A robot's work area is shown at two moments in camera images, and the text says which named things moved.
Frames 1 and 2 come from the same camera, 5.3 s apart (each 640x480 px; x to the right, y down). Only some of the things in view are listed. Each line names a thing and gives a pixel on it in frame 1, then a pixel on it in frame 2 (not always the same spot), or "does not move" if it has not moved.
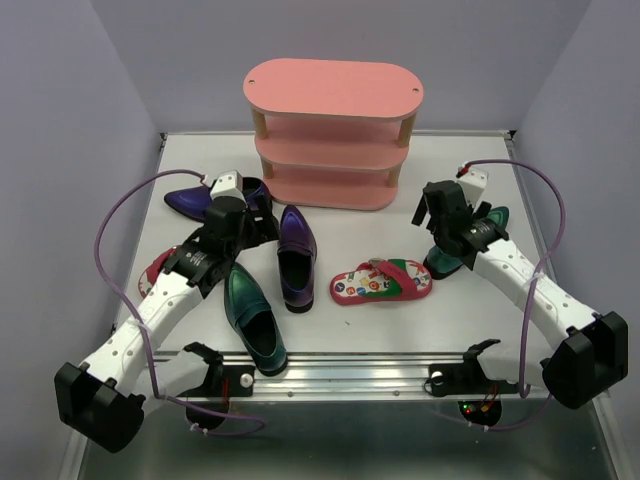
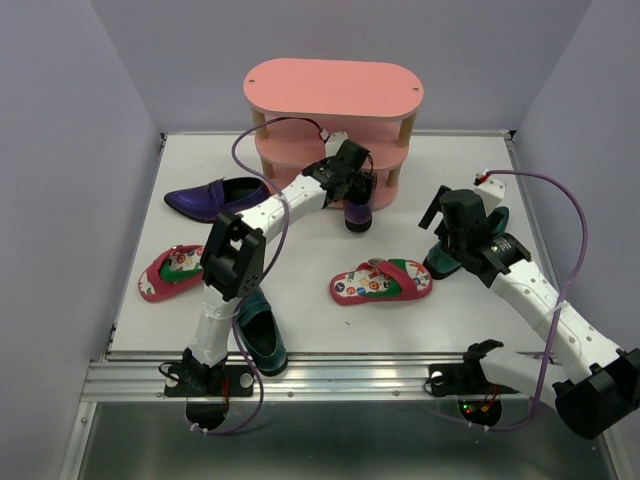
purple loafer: [195, 202] does not move
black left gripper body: [237, 245] to [355, 185]
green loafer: [439, 262] does not move
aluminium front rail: [393, 376] does not move
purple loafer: [297, 256] to [358, 215]
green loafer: [253, 317] does not move
